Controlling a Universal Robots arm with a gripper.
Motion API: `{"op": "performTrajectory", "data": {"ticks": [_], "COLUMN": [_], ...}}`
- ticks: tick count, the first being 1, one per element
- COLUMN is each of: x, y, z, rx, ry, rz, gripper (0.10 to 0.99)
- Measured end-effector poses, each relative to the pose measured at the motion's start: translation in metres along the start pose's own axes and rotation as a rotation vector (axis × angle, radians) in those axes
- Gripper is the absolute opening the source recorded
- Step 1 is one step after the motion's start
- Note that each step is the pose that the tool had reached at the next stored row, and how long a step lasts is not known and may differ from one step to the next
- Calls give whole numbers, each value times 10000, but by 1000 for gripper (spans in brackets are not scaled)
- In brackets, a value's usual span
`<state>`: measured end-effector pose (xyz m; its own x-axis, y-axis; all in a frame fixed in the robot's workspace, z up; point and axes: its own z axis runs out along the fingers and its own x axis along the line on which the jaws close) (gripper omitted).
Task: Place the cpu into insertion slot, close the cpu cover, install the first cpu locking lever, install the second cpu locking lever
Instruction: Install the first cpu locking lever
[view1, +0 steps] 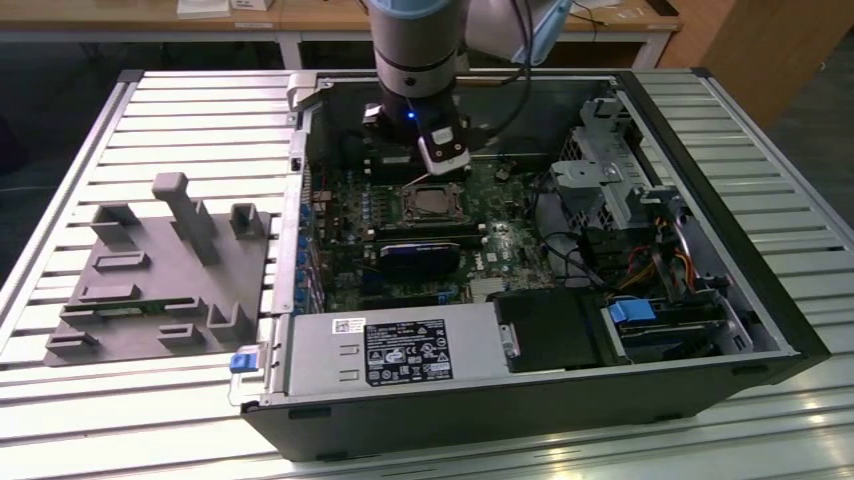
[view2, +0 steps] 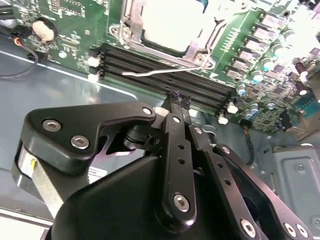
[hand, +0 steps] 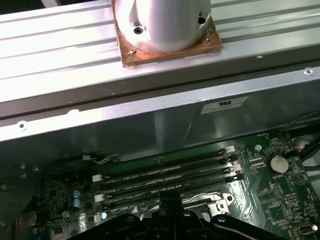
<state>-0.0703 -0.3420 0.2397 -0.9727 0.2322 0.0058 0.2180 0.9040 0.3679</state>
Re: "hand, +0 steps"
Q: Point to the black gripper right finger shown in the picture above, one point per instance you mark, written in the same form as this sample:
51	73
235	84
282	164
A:
180	225

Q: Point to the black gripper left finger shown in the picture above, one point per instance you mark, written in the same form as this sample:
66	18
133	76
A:
165	225

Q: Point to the RAM slot white clips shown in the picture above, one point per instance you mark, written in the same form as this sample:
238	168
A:
175	181
175	163

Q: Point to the small silver capacitor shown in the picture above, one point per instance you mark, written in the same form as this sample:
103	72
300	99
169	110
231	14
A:
103	216
76	193
76	203

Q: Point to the green motherboard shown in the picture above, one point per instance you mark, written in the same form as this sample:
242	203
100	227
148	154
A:
275	200

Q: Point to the black PC case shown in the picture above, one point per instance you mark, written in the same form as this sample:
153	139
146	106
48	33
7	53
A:
100	130

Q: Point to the silver coin battery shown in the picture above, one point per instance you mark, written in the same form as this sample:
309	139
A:
278	163

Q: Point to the silver internal USB port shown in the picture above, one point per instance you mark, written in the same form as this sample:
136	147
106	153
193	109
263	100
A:
305	230

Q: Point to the white case label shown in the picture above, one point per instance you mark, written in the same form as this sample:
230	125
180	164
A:
225	105

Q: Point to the square brown base plate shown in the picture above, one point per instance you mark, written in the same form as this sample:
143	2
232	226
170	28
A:
140	58

